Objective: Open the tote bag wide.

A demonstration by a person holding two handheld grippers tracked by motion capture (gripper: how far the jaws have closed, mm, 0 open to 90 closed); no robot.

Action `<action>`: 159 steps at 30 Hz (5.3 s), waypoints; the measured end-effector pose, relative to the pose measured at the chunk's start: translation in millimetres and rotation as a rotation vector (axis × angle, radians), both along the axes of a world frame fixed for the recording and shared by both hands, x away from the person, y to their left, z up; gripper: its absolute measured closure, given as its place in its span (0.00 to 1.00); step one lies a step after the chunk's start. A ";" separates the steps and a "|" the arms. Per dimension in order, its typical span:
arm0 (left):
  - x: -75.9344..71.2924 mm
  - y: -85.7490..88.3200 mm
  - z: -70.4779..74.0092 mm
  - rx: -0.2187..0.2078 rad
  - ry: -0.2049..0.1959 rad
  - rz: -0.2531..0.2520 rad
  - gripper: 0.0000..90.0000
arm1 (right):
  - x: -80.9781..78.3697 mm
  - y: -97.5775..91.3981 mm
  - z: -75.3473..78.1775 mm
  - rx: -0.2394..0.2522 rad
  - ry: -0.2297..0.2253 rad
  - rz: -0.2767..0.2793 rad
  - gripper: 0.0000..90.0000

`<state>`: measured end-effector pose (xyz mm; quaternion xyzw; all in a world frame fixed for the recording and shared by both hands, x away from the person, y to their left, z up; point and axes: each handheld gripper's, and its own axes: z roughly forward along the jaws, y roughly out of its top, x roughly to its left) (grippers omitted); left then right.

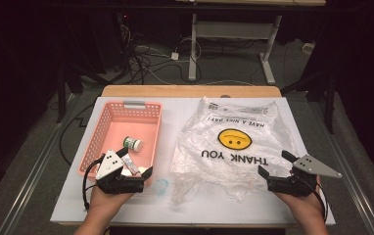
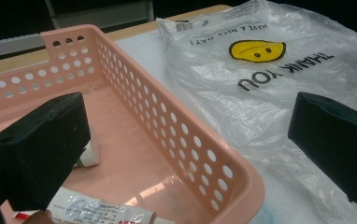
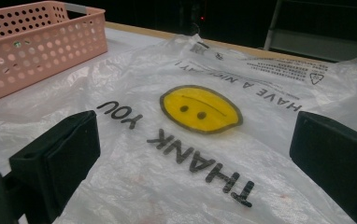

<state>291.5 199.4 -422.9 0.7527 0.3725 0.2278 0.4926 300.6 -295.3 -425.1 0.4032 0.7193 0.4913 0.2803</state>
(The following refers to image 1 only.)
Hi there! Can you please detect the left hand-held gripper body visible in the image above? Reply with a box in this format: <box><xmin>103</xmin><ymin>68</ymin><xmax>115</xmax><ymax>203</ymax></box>
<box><xmin>95</xmin><ymin>149</ymin><xmax>145</xmax><ymax>196</ymax></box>

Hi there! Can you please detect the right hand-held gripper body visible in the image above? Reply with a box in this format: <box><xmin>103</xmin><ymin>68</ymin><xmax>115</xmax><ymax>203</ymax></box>
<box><xmin>266</xmin><ymin>154</ymin><xmax>343</xmax><ymax>198</ymax></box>

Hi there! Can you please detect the white bottle green label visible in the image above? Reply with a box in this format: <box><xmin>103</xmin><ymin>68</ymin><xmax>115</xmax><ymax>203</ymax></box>
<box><xmin>122</xmin><ymin>136</ymin><xmax>144</xmax><ymax>154</ymax></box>

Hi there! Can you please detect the pink perforated plastic basket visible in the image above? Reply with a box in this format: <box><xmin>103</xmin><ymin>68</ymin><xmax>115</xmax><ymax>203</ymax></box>
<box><xmin>77</xmin><ymin>101</ymin><xmax>164</xmax><ymax>185</ymax></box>

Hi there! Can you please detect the clear plastic bag yellow face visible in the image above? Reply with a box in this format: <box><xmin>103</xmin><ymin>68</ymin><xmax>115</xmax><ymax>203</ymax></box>
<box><xmin>169</xmin><ymin>96</ymin><xmax>299</xmax><ymax>205</ymax></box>

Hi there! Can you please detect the person's left hand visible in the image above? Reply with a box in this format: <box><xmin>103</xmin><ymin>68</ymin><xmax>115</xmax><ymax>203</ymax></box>
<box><xmin>85</xmin><ymin>185</ymin><xmax>134</xmax><ymax>215</ymax></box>

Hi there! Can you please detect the person's right hand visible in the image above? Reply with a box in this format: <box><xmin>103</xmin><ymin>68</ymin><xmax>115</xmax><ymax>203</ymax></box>
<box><xmin>272</xmin><ymin>175</ymin><xmax>326</xmax><ymax>220</ymax></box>

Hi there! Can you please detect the white table board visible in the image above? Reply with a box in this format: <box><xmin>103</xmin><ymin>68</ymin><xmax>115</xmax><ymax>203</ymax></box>
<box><xmin>50</xmin><ymin>96</ymin><xmax>336</xmax><ymax>226</ymax></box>

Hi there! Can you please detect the black stand leg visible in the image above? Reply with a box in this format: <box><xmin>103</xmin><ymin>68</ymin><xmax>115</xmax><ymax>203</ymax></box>
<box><xmin>56</xmin><ymin>62</ymin><xmax>85</xmax><ymax>124</ymax></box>
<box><xmin>281</xmin><ymin>65</ymin><xmax>338</xmax><ymax>135</ymax></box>

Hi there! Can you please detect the white-framed desk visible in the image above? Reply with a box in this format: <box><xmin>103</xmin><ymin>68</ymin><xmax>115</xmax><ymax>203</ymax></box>
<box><xmin>174</xmin><ymin>0</ymin><xmax>326</xmax><ymax>86</ymax></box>

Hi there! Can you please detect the left hand-held gripper cable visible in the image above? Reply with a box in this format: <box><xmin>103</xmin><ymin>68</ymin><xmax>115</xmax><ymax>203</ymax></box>
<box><xmin>81</xmin><ymin>155</ymin><xmax>107</xmax><ymax>212</ymax></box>

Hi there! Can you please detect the hand-held gripper cable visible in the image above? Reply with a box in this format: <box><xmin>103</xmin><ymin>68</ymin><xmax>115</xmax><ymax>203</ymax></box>
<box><xmin>81</xmin><ymin>155</ymin><xmax>107</xmax><ymax>212</ymax></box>
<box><xmin>311</xmin><ymin>181</ymin><xmax>330</xmax><ymax>223</ymax></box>

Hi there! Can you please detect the right hand-held gripper cable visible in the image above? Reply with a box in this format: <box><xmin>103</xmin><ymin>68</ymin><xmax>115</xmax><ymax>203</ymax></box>
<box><xmin>311</xmin><ymin>181</ymin><xmax>330</xmax><ymax>223</ymax></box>

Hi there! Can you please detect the metal floor rail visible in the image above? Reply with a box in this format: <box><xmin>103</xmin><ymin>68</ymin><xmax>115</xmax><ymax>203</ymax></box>
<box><xmin>308</xmin><ymin>97</ymin><xmax>374</xmax><ymax>235</ymax></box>
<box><xmin>0</xmin><ymin>92</ymin><xmax>78</xmax><ymax>235</ymax></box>

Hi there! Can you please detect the tangle of black cables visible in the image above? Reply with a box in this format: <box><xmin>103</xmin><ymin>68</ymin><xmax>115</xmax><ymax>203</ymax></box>
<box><xmin>119</xmin><ymin>23</ymin><xmax>206</xmax><ymax>86</ymax></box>

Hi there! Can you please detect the white looped cable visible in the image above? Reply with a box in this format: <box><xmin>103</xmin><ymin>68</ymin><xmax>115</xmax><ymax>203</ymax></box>
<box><xmin>174</xmin><ymin>37</ymin><xmax>203</xmax><ymax>64</ymax></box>

